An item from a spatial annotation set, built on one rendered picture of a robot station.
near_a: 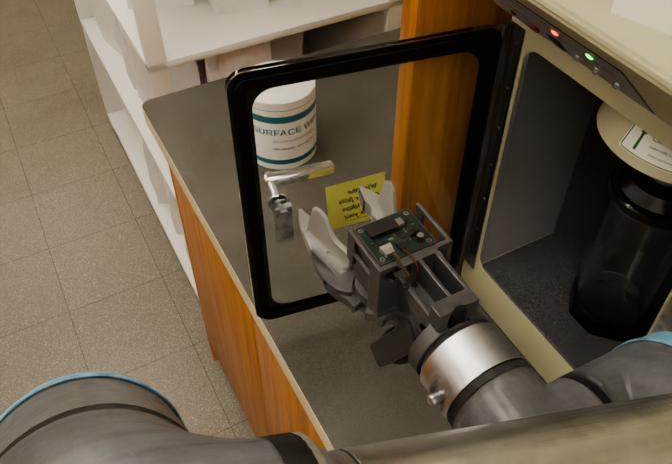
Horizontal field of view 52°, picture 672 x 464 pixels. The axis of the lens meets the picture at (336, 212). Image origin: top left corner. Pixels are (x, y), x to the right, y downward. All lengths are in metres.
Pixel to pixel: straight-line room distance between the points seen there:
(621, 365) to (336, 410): 0.48
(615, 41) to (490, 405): 0.27
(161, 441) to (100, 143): 2.68
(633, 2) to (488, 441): 0.35
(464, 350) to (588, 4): 0.28
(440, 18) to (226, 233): 0.54
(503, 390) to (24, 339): 1.97
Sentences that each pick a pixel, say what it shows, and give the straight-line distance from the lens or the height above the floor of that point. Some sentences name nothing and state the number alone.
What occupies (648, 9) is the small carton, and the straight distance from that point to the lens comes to 0.56.
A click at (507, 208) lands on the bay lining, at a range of 0.96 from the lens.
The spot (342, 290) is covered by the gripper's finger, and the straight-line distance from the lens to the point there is 0.61.
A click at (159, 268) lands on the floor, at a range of 2.40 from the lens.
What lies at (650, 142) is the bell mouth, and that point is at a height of 1.34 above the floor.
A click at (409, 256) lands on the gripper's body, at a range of 0.56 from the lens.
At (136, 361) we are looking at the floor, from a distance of 2.19.
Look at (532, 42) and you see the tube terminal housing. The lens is 0.78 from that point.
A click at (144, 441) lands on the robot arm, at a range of 0.30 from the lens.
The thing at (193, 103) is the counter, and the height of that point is 0.94.
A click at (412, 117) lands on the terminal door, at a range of 0.79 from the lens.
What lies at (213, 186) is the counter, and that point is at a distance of 1.24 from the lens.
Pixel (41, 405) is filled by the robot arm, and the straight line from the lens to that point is 0.39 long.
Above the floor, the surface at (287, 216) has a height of 1.20.
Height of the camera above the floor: 1.77
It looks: 45 degrees down
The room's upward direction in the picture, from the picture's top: straight up
